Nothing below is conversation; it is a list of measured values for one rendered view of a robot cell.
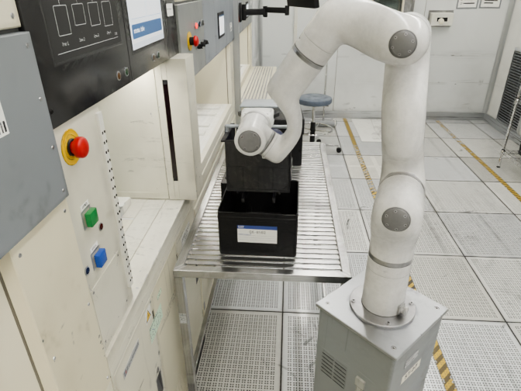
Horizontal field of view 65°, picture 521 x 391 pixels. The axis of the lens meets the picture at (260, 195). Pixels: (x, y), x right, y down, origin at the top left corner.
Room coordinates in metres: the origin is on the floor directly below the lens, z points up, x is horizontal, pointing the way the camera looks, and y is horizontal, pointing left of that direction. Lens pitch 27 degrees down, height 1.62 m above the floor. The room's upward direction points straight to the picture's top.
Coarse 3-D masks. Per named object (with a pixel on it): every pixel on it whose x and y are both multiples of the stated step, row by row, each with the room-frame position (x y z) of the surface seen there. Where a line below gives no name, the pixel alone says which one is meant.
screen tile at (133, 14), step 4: (128, 0) 1.10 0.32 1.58; (132, 0) 1.13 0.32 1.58; (136, 0) 1.16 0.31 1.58; (140, 0) 1.19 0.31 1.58; (132, 4) 1.12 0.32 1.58; (136, 4) 1.16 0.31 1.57; (140, 4) 1.19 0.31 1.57; (144, 4) 1.22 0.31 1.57; (132, 8) 1.12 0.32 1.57; (136, 8) 1.15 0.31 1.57; (140, 8) 1.18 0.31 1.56; (144, 8) 1.21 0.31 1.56; (132, 12) 1.11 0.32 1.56; (136, 12) 1.15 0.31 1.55; (140, 12) 1.18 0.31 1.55; (144, 12) 1.21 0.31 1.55; (132, 16) 1.11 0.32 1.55; (136, 16) 1.14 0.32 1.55; (140, 16) 1.17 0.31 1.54
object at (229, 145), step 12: (228, 132) 1.33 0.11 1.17; (228, 144) 1.24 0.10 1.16; (228, 156) 1.24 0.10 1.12; (240, 156) 1.23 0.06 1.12; (252, 156) 1.23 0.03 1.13; (288, 156) 1.22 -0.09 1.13; (228, 168) 1.24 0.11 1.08; (240, 168) 1.23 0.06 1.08; (252, 168) 1.23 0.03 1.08; (264, 168) 1.22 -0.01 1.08; (276, 168) 1.22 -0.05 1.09; (288, 168) 1.22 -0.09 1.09; (228, 180) 1.23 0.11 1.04; (240, 180) 1.23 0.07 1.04; (252, 180) 1.23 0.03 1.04; (264, 180) 1.22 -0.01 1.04; (276, 180) 1.22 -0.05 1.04; (288, 180) 1.22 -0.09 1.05
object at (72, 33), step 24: (48, 0) 0.74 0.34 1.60; (72, 0) 0.82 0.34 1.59; (96, 0) 0.92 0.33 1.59; (48, 24) 0.72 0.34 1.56; (72, 24) 0.80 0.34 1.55; (96, 24) 0.90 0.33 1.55; (72, 48) 0.78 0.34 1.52; (96, 48) 0.88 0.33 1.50; (144, 48) 1.17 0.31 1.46; (96, 240) 0.73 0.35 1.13
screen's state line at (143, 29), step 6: (138, 24) 1.15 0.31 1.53; (144, 24) 1.20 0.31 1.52; (150, 24) 1.25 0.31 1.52; (156, 24) 1.30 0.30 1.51; (132, 30) 1.10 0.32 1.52; (138, 30) 1.14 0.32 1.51; (144, 30) 1.19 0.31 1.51; (150, 30) 1.24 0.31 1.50; (156, 30) 1.29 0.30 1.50; (138, 36) 1.14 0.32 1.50
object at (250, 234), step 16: (224, 192) 1.35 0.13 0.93; (240, 192) 1.47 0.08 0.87; (256, 192) 1.47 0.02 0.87; (272, 192) 1.46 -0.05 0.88; (288, 192) 1.46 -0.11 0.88; (224, 208) 1.32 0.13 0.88; (240, 208) 1.47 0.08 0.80; (256, 208) 1.47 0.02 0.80; (272, 208) 1.46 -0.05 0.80; (288, 208) 1.46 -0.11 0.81; (224, 224) 1.21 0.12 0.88; (240, 224) 1.20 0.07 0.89; (256, 224) 1.20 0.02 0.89; (272, 224) 1.19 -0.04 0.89; (288, 224) 1.19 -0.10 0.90; (224, 240) 1.21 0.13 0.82; (240, 240) 1.20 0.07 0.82; (256, 240) 1.20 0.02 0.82; (272, 240) 1.19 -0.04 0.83; (288, 240) 1.18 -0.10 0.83; (288, 256) 1.18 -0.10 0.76
